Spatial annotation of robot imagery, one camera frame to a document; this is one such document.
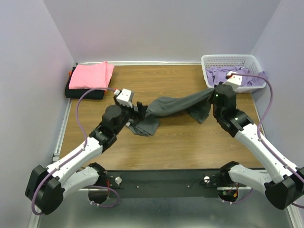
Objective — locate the white plastic laundry basket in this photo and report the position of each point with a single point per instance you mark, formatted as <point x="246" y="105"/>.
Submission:
<point x="247" y="61"/>

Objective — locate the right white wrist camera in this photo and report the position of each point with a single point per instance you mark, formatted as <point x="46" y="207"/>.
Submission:
<point x="233" y="80"/>

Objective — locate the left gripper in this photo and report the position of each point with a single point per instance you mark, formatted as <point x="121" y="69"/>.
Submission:
<point x="137" y="114"/>

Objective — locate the folded pink t-shirt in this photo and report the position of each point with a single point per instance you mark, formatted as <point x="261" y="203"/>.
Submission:
<point x="91" y="76"/>

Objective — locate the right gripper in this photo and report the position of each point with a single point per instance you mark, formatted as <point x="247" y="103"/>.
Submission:
<point x="214" y="90"/>

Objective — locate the dark grey t-shirt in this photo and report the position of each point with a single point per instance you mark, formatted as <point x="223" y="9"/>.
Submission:
<point x="197" y="106"/>

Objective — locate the folded black t-shirt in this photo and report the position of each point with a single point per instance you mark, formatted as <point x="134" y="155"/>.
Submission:
<point x="77" y="93"/>

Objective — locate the purple t-shirt in basket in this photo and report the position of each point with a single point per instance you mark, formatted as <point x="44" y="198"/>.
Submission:
<point x="215" y="75"/>

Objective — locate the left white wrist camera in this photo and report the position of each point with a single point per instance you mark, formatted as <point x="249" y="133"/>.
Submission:
<point x="124" y="97"/>

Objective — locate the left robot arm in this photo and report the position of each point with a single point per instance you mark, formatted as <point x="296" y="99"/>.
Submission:
<point x="48" y="186"/>

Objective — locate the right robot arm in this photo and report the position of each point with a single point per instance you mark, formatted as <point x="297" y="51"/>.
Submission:
<point x="283" y="183"/>

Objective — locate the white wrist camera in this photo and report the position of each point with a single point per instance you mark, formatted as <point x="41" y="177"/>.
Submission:
<point x="124" y="97"/>
<point x="233" y="80"/>

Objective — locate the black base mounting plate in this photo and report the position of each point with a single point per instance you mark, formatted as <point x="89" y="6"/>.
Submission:
<point x="163" y="183"/>

